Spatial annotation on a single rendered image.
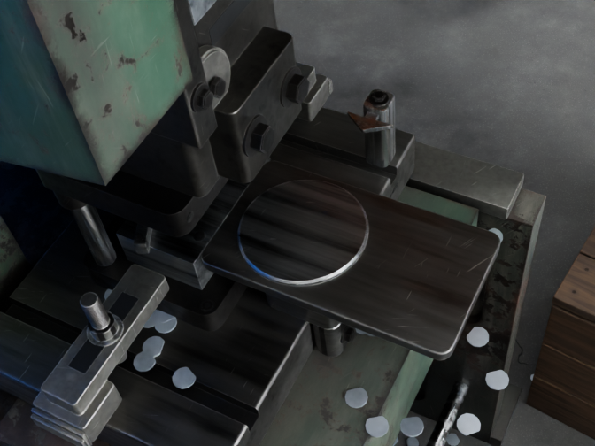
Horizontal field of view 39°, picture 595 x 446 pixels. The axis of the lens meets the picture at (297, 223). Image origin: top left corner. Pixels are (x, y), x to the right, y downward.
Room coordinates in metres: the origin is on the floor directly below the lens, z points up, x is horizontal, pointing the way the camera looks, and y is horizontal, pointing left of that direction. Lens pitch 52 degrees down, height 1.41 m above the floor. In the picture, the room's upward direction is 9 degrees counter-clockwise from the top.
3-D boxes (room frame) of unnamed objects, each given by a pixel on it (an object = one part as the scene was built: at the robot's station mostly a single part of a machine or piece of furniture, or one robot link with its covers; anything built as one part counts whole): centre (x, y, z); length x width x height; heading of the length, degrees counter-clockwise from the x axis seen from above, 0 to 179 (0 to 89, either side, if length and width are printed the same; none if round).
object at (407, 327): (0.46, -0.04, 0.72); 0.25 x 0.14 x 0.14; 55
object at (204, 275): (0.56, 0.10, 0.76); 0.15 x 0.09 x 0.05; 145
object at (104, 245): (0.53, 0.20, 0.81); 0.02 x 0.02 x 0.14
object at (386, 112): (0.63, -0.10, 0.75); 0.03 x 0.03 x 0.10; 55
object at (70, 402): (0.42, 0.20, 0.76); 0.17 x 0.06 x 0.10; 145
